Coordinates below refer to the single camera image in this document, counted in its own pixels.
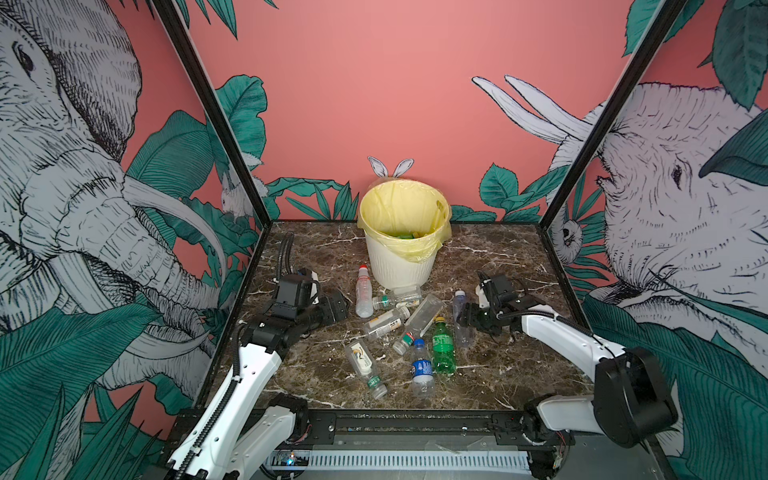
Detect black frame post left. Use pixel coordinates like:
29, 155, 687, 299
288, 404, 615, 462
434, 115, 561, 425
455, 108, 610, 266
152, 0, 272, 229

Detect clear tall bottle barcode label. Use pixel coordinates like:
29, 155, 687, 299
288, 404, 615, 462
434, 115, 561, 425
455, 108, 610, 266
452, 290, 474, 349

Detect white ribbed trash bin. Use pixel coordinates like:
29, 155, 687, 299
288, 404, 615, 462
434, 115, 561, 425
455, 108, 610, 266
365, 233, 439, 290

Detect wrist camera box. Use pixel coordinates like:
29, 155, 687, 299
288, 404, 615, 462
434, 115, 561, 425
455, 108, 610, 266
271, 268, 320, 319
475, 271, 520, 309

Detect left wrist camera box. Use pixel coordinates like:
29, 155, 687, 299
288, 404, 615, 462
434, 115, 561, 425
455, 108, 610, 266
271, 268, 320, 319

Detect clear bottle green band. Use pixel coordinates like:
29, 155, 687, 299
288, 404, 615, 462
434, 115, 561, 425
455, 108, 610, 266
373, 285, 423, 311

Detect white opaque bottle red cap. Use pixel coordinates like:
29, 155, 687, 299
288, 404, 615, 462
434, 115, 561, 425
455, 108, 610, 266
355, 265, 374, 319

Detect black front rail base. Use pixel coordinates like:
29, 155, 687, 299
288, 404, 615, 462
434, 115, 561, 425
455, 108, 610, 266
173, 409, 577, 480

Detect black frame post right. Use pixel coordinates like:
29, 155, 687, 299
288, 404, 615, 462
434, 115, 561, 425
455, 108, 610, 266
538, 0, 686, 229

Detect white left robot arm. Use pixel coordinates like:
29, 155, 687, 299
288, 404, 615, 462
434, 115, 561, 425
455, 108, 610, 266
144, 289, 351, 479

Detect white ribbed cable duct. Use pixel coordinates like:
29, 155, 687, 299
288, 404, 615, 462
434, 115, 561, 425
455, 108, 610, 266
266, 449, 532, 475

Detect clear bottle sunflower label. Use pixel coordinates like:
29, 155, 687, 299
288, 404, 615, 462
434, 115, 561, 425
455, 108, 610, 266
393, 294, 445, 356

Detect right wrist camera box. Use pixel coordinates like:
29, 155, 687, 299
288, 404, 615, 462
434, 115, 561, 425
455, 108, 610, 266
475, 271, 520, 309

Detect small green Sprite bottle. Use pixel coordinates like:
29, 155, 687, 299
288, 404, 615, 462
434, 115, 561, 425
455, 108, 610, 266
432, 316, 456, 375

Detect clear bottle green cap lying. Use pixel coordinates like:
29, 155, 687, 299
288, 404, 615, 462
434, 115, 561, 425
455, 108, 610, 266
345, 340, 388, 400

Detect yellow plastic bin liner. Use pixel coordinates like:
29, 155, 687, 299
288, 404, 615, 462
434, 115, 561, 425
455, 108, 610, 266
357, 179, 452, 249

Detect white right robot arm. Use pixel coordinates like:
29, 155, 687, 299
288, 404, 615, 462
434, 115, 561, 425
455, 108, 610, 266
457, 296, 679, 448

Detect small clear bottle blue cap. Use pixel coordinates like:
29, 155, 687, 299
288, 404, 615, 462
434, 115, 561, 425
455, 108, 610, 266
411, 339, 435, 398

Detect black frame post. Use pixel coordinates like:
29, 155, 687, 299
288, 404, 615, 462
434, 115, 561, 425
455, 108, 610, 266
538, 0, 686, 229
152, 0, 272, 229

